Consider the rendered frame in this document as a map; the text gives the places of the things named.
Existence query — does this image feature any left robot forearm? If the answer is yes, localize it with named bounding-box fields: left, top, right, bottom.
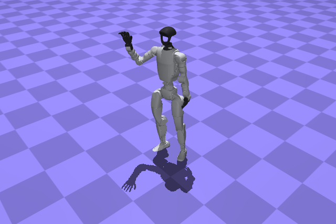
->
left=181, top=76, right=191, bottom=101

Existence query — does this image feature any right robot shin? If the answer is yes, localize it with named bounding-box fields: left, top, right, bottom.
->
left=156, top=121, right=167, bottom=145

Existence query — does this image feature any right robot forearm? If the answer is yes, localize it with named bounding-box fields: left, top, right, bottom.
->
left=126, top=47, right=139, bottom=60

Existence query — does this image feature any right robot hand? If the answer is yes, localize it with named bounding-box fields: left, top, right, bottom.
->
left=119, top=31, right=133, bottom=50

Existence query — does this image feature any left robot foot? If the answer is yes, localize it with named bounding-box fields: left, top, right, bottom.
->
left=177, top=149, right=187, bottom=161

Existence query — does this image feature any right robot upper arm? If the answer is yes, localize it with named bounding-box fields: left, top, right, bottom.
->
left=135, top=46, right=159, bottom=66

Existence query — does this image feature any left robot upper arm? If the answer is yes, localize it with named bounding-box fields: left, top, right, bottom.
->
left=174, top=52, right=187, bottom=83

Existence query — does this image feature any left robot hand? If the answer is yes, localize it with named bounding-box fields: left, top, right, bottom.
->
left=182, top=97, right=190, bottom=109

